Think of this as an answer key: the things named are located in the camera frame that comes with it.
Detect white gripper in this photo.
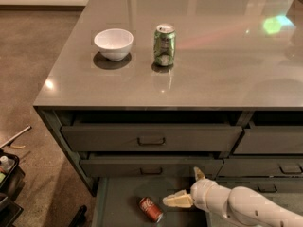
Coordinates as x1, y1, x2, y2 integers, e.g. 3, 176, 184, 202
163, 166, 231, 213

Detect red coke can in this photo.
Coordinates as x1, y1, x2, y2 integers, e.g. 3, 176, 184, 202
139, 197, 163, 223

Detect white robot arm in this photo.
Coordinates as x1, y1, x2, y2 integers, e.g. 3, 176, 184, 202
163, 166, 303, 227

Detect grey middle right drawer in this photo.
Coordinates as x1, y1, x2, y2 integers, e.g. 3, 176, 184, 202
218, 158, 303, 177

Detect grey bottom right drawer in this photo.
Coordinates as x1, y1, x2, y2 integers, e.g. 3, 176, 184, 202
215, 177, 303, 193

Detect grey open bottom drawer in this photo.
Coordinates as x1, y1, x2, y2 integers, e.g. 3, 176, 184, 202
91, 177, 208, 227

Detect grey top right drawer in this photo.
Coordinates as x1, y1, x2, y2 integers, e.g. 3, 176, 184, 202
234, 123, 303, 155

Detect grey middle left drawer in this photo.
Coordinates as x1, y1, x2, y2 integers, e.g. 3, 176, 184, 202
80, 154, 223, 177

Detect grey counter cabinet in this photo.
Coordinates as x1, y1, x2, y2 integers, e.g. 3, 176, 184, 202
34, 0, 303, 193

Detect grey top left drawer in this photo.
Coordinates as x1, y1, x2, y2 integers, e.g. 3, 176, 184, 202
61, 123, 242, 152

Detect green soda can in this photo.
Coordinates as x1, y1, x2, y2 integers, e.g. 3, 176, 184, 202
153, 24, 176, 66

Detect black object on floor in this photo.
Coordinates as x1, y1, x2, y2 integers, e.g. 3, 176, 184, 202
68, 205, 87, 227

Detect white bowl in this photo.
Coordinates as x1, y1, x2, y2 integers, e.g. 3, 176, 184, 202
94, 28, 134, 61

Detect metal rod on floor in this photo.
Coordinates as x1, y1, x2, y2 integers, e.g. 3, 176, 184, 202
0, 125, 32, 149

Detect black cart with items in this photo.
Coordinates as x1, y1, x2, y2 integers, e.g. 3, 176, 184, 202
0, 151, 25, 227

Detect white plastic bottle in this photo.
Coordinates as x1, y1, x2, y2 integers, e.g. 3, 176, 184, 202
0, 156, 14, 173

